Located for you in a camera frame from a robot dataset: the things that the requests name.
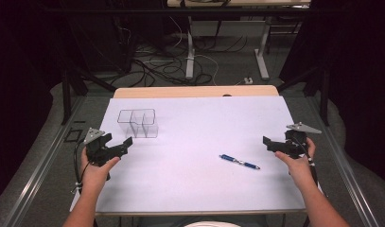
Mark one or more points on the light desk top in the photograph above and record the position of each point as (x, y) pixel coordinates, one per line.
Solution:
(240, 3)

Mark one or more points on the white table mat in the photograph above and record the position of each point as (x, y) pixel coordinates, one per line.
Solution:
(193, 164)

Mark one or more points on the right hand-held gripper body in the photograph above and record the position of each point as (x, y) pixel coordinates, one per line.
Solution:
(295, 142)

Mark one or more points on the white desk leg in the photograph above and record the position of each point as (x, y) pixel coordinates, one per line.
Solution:
(189, 53)
(262, 53)

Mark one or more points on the aluminium rail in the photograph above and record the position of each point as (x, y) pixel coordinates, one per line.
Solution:
(344, 170)
(38, 170)

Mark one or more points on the clear plastic organizer box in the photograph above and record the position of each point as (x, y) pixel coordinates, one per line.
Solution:
(138, 123)

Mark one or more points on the person's white clothing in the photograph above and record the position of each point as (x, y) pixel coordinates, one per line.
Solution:
(212, 224)

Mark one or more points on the wooden table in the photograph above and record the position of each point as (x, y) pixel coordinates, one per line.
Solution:
(196, 91)

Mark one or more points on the black metal stand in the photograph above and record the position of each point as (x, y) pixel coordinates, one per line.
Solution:
(319, 88)
(70, 91)

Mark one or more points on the person's right hand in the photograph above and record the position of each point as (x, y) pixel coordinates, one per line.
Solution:
(299, 168)

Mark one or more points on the person's left hand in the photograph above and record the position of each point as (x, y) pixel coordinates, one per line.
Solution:
(97, 175)

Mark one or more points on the blue pen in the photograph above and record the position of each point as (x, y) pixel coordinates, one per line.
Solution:
(240, 162)

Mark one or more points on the white power strip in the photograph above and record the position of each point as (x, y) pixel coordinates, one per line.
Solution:
(248, 80)

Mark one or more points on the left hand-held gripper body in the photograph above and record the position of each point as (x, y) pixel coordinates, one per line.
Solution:
(97, 151)

